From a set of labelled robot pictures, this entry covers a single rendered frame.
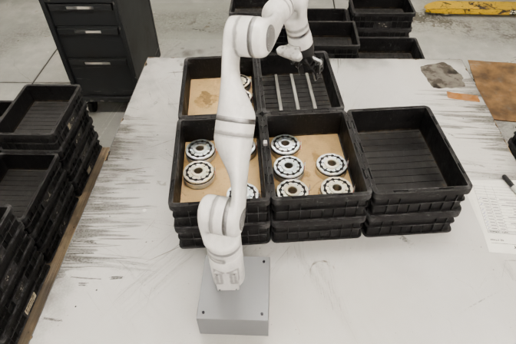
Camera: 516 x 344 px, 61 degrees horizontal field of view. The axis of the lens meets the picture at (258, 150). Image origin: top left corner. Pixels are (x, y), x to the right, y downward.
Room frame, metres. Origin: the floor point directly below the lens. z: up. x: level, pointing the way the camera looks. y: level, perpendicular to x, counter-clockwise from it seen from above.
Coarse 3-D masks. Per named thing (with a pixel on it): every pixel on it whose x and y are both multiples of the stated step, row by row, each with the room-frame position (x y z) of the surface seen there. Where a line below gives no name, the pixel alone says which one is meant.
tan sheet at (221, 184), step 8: (184, 152) 1.13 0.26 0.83; (216, 152) 1.12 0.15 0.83; (256, 152) 1.12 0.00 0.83; (184, 160) 1.08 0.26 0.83; (216, 160) 1.08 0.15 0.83; (256, 160) 1.07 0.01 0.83; (216, 168) 1.04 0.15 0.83; (224, 168) 1.04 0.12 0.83; (256, 168) 1.04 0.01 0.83; (216, 176) 1.01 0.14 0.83; (224, 176) 1.00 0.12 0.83; (248, 176) 1.00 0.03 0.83; (256, 176) 1.00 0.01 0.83; (184, 184) 0.97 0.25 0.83; (216, 184) 0.97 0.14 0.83; (224, 184) 0.97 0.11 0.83; (256, 184) 0.96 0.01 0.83; (184, 192) 0.94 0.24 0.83; (192, 192) 0.94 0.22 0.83; (200, 192) 0.94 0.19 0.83; (208, 192) 0.93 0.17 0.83; (216, 192) 0.93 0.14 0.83; (224, 192) 0.93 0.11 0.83; (184, 200) 0.90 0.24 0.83; (192, 200) 0.90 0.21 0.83
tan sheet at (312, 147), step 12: (312, 144) 1.15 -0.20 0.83; (324, 144) 1.15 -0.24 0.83; (336, 144) 1.14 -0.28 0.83; (300, 156) 1.09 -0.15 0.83; (312, 156) 1.09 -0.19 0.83; (312, 168) 1.03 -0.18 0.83; (276, 180) 0.98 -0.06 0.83; (300, 180) 0.97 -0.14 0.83; (312, 180) 0.97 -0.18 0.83; (348, 180) 0.97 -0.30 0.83; (312, 192) 0.92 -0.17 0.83
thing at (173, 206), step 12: (180, 120) 1.19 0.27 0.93; (192, 120) 1.18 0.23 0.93; (204, 120) 1.19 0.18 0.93; (264, 156) 0.99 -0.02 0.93; (264, 168) 0.94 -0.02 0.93; (264, 180) 0.89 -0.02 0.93; (168, 204) 0.81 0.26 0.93; (180, 204) 0.80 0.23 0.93; (192, 204) 0.80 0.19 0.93; (252, 204) 0.81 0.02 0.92; (264, 204) 0.81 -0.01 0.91
